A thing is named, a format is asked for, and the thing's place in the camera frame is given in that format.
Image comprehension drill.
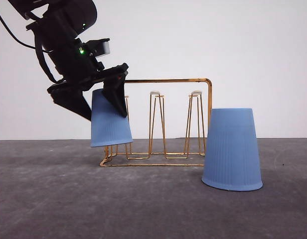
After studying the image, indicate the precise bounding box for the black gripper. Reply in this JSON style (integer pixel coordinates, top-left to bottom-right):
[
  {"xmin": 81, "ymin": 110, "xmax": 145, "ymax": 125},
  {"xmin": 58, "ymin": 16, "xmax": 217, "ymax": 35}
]
[{"xmin": 42, "ymin": 38, "xmax": 128, "ymax": 121}]

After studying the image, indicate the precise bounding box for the blue ribbed cup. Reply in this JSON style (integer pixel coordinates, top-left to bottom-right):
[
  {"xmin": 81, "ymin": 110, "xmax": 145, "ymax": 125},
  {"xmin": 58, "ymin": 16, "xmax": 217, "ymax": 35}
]
[
  {"xmin": 201, "ymin": 108, "xmax": 263, "ymax": 191},
  {"xmin": 91, "ymin": 88, "xmax": 133, "ymax": 147}
]

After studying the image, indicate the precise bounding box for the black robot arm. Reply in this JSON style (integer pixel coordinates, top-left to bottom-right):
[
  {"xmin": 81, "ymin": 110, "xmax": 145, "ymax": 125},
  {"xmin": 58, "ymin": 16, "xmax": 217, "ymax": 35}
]
[{"xmin": 8, "ymin": 0, "xmax": 128, "ymax": 120}]

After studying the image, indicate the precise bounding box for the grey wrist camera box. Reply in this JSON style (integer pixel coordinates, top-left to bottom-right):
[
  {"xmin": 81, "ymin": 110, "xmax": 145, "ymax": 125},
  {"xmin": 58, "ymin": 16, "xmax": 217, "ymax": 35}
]
[{"xmin": 85, "ymin": 38, "xmax": 110, "ymax": 57}]

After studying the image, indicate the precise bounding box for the gold wire cup rack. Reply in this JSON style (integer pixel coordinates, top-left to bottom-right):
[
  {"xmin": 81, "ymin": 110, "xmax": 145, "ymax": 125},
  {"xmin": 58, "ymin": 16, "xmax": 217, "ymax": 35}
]
[{"xmin": 100, "ymin": 78, "xmax": 213, "ymax": 166}]

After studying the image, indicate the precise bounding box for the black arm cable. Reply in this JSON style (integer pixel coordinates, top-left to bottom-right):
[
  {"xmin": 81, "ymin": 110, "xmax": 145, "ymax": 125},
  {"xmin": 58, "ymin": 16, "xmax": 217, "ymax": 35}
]
[{"xmin": 0, "ymin": 15, "xmax": 49, "ymax": 54}]

